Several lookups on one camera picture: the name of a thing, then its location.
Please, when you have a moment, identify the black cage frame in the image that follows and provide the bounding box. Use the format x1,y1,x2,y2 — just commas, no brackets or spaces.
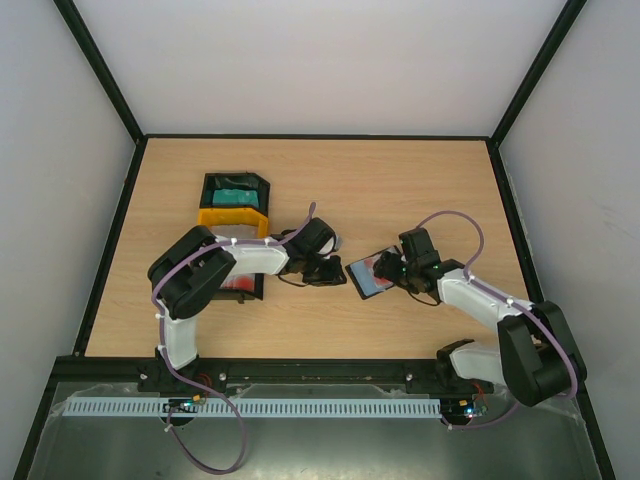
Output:
13,0,615,479

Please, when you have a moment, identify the black card holder wallet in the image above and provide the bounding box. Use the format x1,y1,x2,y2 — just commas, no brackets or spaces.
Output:
345,246,399,300

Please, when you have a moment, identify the teal cards stack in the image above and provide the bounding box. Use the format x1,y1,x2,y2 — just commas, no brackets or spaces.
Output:
212,188,260,208

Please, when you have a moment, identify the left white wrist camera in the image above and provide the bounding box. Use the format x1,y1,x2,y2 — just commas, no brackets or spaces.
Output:
318,234,342,257

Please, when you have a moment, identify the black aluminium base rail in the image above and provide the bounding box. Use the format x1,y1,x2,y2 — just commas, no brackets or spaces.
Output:
49,355,581,396

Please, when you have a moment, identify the black bin with red cards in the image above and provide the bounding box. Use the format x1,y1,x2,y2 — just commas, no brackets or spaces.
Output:
213,274,264,304

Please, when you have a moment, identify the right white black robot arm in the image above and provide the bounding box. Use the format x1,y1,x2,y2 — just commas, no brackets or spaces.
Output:
373,228,587,407

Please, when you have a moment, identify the black bin with teal cards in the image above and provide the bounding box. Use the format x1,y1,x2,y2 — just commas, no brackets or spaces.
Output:
199,172,271,216

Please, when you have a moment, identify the red white cards stack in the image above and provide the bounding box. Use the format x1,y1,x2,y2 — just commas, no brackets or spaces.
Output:
221,274,256,292

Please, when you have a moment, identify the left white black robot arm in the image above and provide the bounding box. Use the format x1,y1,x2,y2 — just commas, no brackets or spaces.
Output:
147,218,346,370

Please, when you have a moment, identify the red white credit card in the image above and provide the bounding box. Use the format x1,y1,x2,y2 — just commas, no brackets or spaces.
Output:
362,253,393,290

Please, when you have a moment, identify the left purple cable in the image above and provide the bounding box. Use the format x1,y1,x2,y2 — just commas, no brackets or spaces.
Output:
149,202,319,374

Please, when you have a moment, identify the light blue slotted cable duct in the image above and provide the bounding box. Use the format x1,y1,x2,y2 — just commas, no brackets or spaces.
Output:
62,397,441,419

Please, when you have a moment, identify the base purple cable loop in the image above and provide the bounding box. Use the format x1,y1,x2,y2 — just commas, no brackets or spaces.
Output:
162,387,249,475

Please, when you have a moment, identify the yellow bin with white cards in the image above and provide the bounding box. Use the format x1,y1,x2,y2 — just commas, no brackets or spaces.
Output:
197,207,269,239

